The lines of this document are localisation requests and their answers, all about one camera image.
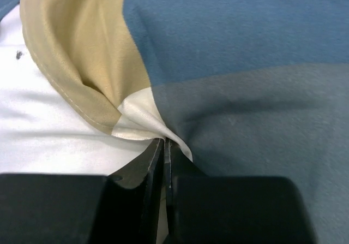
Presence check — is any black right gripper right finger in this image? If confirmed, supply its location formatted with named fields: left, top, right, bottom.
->
left=164, top=139, right=206, bottom=236

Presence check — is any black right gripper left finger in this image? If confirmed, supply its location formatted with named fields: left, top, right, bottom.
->
left=109, top=139, right=164, bottom=243

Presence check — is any blue tan white pillowcase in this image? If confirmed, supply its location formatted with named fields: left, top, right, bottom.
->
left=1, top=0, right=348, bottom=243

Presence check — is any white pillow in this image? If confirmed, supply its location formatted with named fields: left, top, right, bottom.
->
left=1, top=4, right=148, bottom=175

